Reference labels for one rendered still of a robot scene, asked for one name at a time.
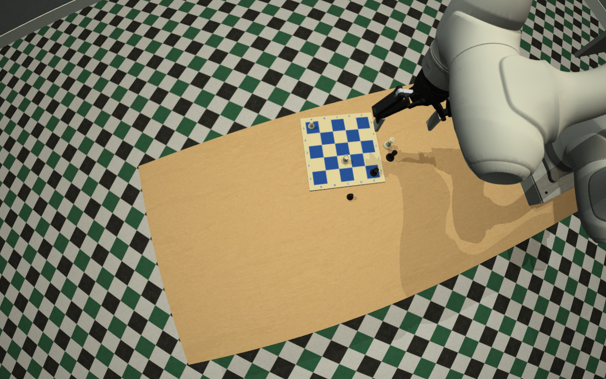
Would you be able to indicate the blue and cream chessboard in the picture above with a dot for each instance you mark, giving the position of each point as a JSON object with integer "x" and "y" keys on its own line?
{"x": 333, "y": 137}

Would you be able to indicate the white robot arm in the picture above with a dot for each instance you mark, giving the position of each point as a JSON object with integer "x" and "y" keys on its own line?
{"x": 510, "y": 112}

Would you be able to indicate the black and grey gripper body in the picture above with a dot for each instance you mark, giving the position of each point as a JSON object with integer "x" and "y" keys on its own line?
{"x": 422, "y": 88}

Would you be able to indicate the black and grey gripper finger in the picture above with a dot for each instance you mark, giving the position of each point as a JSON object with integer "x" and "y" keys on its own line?
{"x": 394, "y": 102}
{"x": 439, "y": 115}

